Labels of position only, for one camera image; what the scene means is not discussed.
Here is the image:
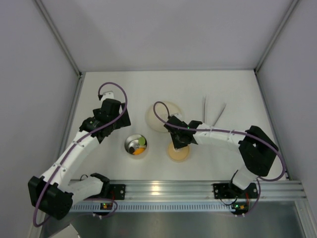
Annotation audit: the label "beige round lid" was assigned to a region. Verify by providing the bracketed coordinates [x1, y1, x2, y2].
[167, 142, 190, 162]

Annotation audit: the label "steel lunch box bowl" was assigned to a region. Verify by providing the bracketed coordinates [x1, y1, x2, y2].
[124, 134, 149, 159]

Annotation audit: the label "green round food piece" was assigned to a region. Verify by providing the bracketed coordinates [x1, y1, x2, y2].
[138, 136, 146, 146]

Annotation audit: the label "orange fish-shaped food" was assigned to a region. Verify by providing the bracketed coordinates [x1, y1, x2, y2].
[133, 148, 145, 155]

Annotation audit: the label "metal serving tongs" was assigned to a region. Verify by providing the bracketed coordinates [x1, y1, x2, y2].
[202, 95, 226, 126]

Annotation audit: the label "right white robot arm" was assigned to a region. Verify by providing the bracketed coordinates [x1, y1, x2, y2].
[164, 116, 279, 194]

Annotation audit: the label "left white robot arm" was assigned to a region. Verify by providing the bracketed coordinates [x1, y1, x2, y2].
[28, 98, 131, 221]

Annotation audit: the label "cream round plate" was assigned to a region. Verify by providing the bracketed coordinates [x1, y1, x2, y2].
[145, 101, 182, 133]

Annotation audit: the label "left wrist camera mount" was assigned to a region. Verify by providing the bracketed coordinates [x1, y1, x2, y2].
[100, 91, 114, 101]

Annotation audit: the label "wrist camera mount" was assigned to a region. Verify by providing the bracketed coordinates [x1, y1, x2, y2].
[100, 91, 114, 101]
[169, 113, 182, 118]

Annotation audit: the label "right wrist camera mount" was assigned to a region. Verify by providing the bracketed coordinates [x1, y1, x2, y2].
[169, 113, 182, 118]

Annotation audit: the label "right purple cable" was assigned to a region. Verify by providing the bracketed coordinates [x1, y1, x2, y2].
[153, 101, 287, 216]

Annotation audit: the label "slotted cable duct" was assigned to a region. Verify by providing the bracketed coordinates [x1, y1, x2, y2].
[70, 200, 251, 213]

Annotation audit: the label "right black base bracket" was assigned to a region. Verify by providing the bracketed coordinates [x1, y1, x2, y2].
[212, 182, 234, 200]

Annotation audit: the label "black base bracket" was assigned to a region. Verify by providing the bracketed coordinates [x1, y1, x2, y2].
[108, 184, 126, 200]
[212, 182, 234, 200]

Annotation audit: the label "left black base bracket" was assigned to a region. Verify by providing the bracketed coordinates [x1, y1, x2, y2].
[108, 184, 126, 200]

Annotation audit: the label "left aluminium frame post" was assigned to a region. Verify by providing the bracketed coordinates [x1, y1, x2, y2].
[33, 0, 82, 78]

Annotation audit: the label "aluminium frame post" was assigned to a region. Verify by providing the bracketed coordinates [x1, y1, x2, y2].
[254, 0, 301, 76]
[33, 0, 82, 78]

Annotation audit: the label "aluminium mounting rail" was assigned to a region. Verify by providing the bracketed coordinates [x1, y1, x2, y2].
[68, 179, 306, 200]

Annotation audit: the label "right aluminium frame post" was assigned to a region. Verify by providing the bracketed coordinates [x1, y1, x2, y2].
[254, 0, 301, 76]

